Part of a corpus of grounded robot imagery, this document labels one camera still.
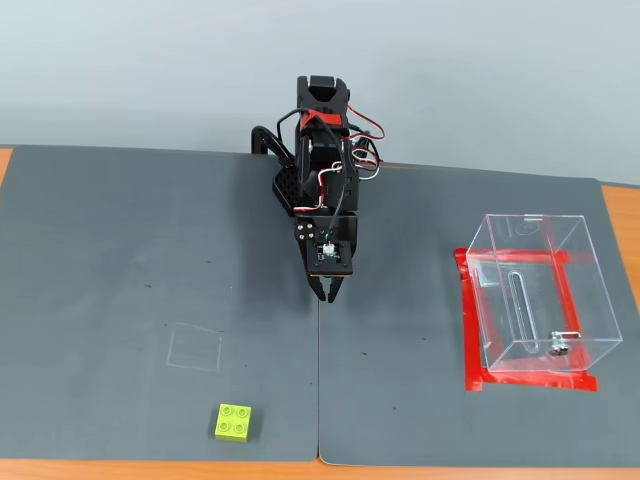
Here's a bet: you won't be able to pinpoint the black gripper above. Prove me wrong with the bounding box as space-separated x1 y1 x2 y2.
293 212 360 304

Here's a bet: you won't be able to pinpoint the green lego block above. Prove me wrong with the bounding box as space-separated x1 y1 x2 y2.
213 402 253 443

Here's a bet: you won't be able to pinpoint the transparent acrylic box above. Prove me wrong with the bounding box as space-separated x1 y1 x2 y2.
465 213 624 374

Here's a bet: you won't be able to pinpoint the metal box latch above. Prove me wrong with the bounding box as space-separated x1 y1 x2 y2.
547 330 582 358

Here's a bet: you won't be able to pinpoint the red tape strip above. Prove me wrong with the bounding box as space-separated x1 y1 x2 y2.
464 369 600 394
551 252 571 301
453 247 599 267
462 259 484 394

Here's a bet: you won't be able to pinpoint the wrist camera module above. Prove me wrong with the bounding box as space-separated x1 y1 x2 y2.
307 239 354 279

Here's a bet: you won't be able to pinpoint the red white servo wire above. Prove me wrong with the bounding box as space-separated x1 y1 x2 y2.
293 161 346 215

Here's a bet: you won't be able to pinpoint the black camera cable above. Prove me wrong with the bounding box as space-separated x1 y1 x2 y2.
276 107 348 242

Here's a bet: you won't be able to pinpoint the red white black servo wires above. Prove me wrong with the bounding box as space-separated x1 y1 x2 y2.
344 103 387 181

